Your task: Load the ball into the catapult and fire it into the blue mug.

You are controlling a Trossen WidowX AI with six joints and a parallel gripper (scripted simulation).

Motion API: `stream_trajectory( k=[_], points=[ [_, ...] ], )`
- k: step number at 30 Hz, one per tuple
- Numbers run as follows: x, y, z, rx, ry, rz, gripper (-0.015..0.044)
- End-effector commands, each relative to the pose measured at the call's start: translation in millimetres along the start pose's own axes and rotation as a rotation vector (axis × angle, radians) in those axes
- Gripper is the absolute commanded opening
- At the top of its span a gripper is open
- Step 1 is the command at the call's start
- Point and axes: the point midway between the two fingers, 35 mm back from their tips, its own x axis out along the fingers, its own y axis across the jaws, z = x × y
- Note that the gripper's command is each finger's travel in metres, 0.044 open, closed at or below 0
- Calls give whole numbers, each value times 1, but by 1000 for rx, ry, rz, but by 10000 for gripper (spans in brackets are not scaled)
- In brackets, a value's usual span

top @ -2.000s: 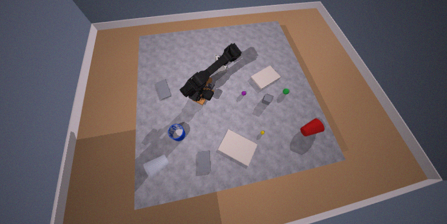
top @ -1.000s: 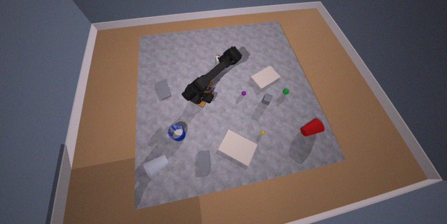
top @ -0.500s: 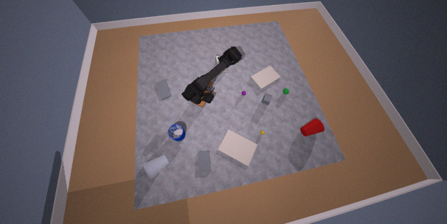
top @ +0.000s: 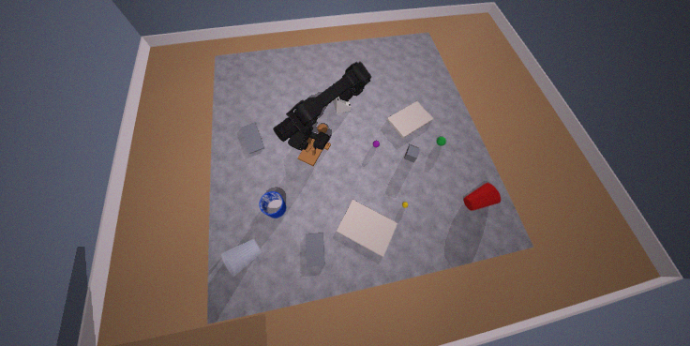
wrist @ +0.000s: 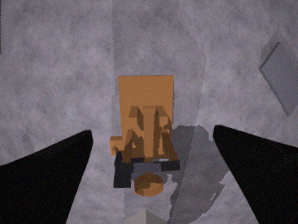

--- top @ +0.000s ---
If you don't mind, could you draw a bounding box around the pale pink flat block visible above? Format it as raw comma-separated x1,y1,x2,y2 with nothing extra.
387,101,434,139

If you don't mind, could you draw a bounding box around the red cup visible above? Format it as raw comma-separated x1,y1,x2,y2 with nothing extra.
463,183,501,210

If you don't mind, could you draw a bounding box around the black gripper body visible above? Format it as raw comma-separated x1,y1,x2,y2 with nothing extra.
301,127,329,150

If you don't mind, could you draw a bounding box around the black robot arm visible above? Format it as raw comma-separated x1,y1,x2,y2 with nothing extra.
273,62,371,151

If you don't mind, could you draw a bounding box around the blue mug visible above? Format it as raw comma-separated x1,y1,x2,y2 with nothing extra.
259,191,286,218

